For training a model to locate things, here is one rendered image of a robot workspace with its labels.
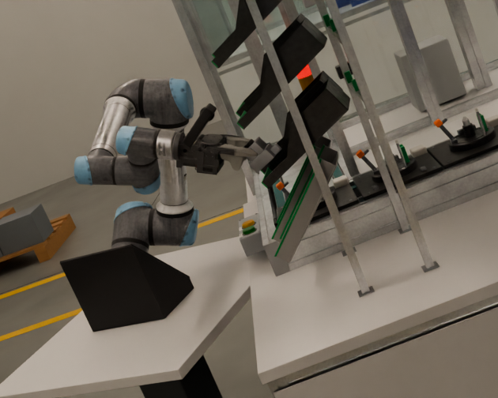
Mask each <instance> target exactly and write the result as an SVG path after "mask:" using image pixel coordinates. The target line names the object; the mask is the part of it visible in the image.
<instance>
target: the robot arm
mask: <svg viewBox="0 0 498 398"><path fill-rule="evenodd" d="M216 109H217V108H216V107H215V106H214V105H212V104H211V103H209V104H208V105H207V106H206V107H203V108H202V109H201V110H200V114H199V117H198V119H197V120H196V122H195V123H194V125H193V126H192V128H191V130H190V131H189V133H188V134H187V135H186V136H185V133H184V128H185V127H186V126H187V125H188V123H189V119H190V118H192V117H193V115H194V101H193V96H192V92H191V87H190V85H189V84H188V82H187V81H185V80H184V79H175V78H170V79H142V78H137V79H133V80H130V81H127V82H125V83H123V84H121V85H120V86H119V87H117V88H116V89H115V90H113V91H112V92H111V94H110V95H109V96H108V97H107V99H106V100H105V102H104V106H103V113H104V116H103V118H102V120H101V123H100V126H99V128H98V130H97V133H96V136H95V138H94V141H93V143H92V147H91V148H90V151H89V154H88V156H79V157H77V158H76V160H75V162H74V177H75V180H76V182H77V183H78V184H83V185H90V186H92V185H117V186H133V188H134V190H135V191H136V192H137V193H140V194H143V195H146V194H151V193H154V192H155V191H157V190H158V189H159V187H160V201H159V202H158V203H157V205H156V208H153V207H152V205H151V204H149V203H146V202H145V203H144V202H143V201H131V202H127V203H125V204H123V205H121V206H119V207H118V208H117V210H116V213H115V218H114V229H113V235H112V243H111V248H112V249H113V248H116V247H120V246H125V245H130V244H133V245H135V246H136V247H138V248H140V249H142V250H144V251H145V252H147V253H149V246H191V245H193V244H194V242H195V239H196V235H197V230H198V218H199V210H198V209H196V208H195V209H194V205H193V202H192V201H190V200H189V199H188V192H187V166H189V167H195V170H196V171H197V173H203V174H210V175H217V173H218V172H219V171H220V169H221V168H222V167H223V165H224V160H227V161H229V162H230V164H231V166H232V169H233V170H235V171H239V170H240V168H241V167H242V164H243V161H244V160H246V159H247V156H257V155H258V153H257V152H255V151H254V150H252V149H251V148H244V145H245V144H246V143H247V142H248V141H249V140H250V139H247V138H244V137H238V136H234V135H227V134H206V135H204V134H201V136H200V137H198V136H199V135H200V133H201V132H202V131H203V129H204V128H205V126H206V124H207V123H208V122H209V121H211V120H212V119H213V118H214V114H215V113H214V112H215V111H216ZM135 118H149V120H150V125H151V126H152V128H145V127H138V126H128V125H129V124H130V123H131V122H132V121H133V120H134V119H135ZM153 128H154V129H153ZM197 138H198V139H197ZM195 141H196V142H195ZM225 144H226V145H225ZM118 154H122V155H124V156H118ZM126 155H127V156H126ZM196 168H197V169H196Z"/></svg>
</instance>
